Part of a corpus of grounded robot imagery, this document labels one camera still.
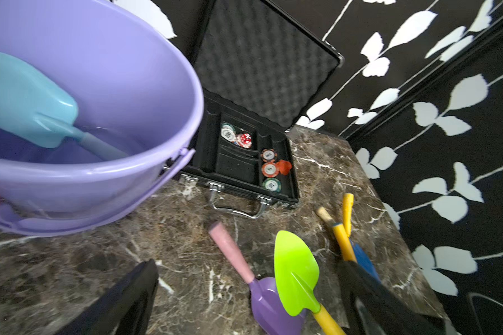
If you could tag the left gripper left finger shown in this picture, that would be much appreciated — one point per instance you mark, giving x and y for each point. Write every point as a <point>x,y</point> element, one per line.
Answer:
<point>125,308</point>

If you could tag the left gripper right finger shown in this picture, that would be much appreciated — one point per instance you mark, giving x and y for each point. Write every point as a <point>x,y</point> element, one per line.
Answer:
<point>372,309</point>

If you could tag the green trowel yellow handle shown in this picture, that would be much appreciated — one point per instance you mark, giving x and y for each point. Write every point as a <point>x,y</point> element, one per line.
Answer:
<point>296,275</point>

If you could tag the purple shovel pink handle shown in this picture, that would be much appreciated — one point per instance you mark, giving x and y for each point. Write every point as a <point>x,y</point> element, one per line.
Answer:
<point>266,305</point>

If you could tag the light blue toy shovel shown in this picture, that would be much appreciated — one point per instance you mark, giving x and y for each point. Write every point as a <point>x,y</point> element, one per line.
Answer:
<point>39,111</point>

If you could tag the yellow tool wooden tip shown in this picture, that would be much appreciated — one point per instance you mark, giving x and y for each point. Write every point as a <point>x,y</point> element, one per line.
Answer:
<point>340,235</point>

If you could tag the red plastic piece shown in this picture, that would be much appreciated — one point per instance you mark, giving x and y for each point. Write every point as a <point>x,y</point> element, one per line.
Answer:
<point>284,167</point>

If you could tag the orange black poker chip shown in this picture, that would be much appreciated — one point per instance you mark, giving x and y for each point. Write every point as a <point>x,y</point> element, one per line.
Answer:
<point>269,155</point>

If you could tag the purple plastic bucket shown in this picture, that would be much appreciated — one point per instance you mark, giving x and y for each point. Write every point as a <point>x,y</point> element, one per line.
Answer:
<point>135,91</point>

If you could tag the white green poker chip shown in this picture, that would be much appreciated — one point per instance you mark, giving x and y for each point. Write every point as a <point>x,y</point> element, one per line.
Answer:
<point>228,133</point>

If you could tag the red white poker chip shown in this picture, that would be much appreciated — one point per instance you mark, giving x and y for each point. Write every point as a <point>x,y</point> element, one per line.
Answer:
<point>244,140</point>

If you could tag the black poker chip case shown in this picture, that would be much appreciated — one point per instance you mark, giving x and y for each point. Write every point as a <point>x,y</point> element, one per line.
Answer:
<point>260,70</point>

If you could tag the blue trowel yellow handle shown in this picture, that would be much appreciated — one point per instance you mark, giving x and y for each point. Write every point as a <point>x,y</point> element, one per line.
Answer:
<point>361,257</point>

